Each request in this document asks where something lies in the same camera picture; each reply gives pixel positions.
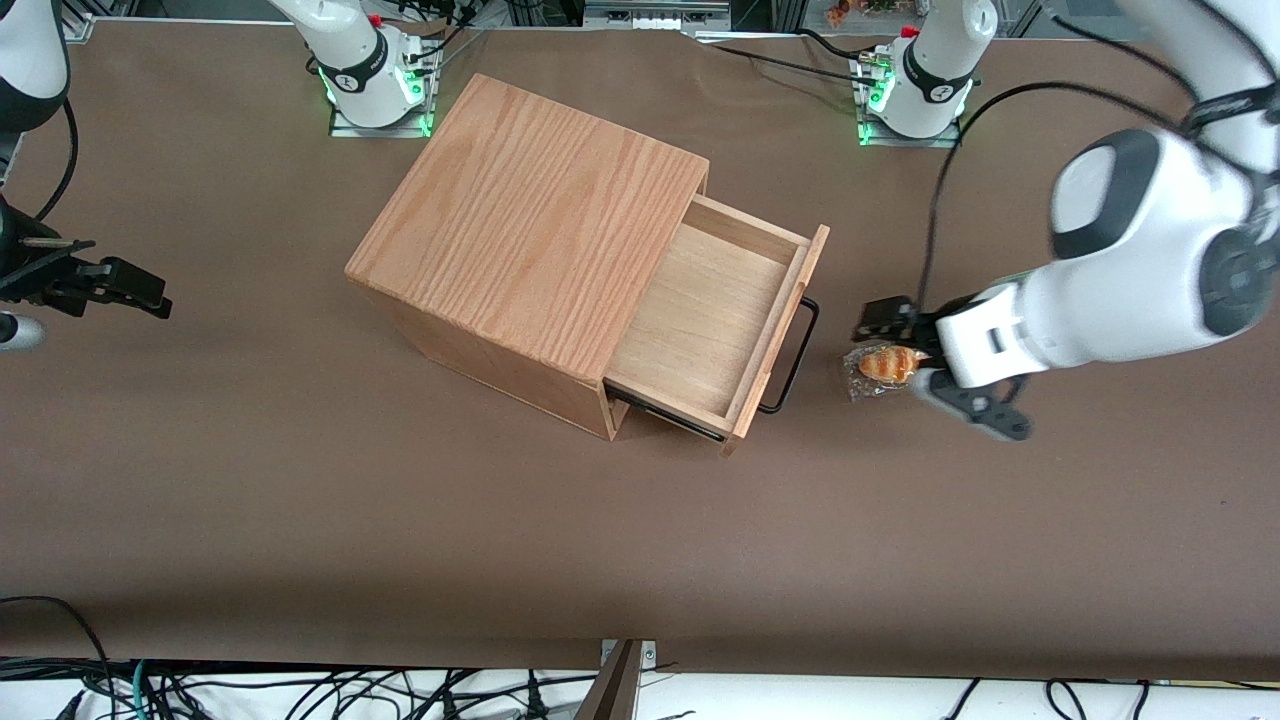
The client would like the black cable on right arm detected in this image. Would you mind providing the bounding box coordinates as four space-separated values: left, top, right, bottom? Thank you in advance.
35 98 81 223

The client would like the long black table cable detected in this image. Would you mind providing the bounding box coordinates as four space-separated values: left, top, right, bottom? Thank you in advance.
690 38 876 86

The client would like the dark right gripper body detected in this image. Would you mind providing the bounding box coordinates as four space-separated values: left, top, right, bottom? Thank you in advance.
0 195 51 301

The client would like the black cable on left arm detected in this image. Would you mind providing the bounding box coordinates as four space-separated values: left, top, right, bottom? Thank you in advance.
918 5 1206 316

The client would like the dark looped cable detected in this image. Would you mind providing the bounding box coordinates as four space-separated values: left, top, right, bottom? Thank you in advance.
0 594 111 693

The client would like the wooden post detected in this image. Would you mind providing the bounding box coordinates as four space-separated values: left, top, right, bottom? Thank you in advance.
590 640 643 720

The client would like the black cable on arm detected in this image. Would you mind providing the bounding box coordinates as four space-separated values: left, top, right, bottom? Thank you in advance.
918 5 1206 316
35 98 81 223

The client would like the grey electronics box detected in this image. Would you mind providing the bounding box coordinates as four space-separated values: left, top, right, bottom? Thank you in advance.
583 0 734 31

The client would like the plastic-wrapped striped bread roll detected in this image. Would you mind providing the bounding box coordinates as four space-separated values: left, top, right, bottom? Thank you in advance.
843 342 933 403

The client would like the short black table cable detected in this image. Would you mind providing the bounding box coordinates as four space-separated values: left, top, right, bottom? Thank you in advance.
795 27 871 61

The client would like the wooden drawer with black handle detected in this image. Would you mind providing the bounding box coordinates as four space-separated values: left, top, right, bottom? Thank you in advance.
603 193 831 458

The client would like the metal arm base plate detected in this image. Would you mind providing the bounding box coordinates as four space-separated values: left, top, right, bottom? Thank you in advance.
853 55 966 149
328 40 438 139

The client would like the drawer with hidden black handle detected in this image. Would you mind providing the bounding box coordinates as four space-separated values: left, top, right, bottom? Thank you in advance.
603 380 729 443

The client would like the wooden drawer cabinet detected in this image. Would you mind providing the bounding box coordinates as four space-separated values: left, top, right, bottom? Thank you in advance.
345 72 711 441

